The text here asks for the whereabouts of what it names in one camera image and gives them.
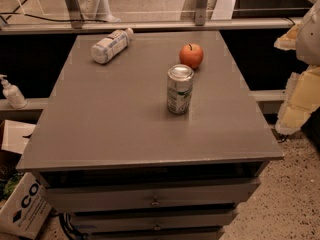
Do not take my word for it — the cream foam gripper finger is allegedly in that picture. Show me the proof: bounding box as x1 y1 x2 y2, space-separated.
275 66 320 135
274 24 300 51

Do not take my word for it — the green silver 7up can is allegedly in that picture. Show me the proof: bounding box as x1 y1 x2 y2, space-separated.
167 64 194 114

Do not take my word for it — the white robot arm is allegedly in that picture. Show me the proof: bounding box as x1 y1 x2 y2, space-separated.
274 0 320 135

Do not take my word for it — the white blue plastic bottle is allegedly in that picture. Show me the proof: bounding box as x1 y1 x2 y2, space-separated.
91 28 134 64

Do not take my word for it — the white pump dispenser bottle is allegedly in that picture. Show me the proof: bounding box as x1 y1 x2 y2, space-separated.
0 74 27 109

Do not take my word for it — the red apple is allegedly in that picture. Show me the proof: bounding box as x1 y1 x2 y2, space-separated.
179 43 204 69

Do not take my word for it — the middle cabinet drawer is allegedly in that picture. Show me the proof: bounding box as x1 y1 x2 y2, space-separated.
71 209 237 233

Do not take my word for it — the cabinet drawer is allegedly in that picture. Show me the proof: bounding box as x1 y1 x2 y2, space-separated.
71 209 237 233
45 178 260 213

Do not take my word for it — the grey drawer cabinet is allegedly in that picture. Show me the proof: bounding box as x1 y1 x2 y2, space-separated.
18 31 282 240

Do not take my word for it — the top cabinet drawer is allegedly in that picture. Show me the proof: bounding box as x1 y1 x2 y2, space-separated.
45 178 260 213

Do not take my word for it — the open brown cardboard box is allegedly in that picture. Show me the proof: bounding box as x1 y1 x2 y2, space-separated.
0 120 35 180

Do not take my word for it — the white printed cardboard box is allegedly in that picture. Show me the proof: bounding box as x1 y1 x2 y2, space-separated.
0 173 52 240

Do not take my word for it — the right metal frame post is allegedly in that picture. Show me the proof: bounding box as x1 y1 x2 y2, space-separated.
194 0 208 26

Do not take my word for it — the metal frame post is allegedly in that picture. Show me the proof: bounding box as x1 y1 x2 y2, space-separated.
65 0 83 29
194 0 208 26

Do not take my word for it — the left metal frame post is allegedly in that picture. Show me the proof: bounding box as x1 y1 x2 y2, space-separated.
65 0 83 29

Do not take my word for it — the black cable under cabinet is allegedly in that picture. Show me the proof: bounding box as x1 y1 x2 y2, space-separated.
58 213 88 240

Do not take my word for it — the black cable behind glass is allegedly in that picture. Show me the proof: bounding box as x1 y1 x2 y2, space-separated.
0 0 108 24

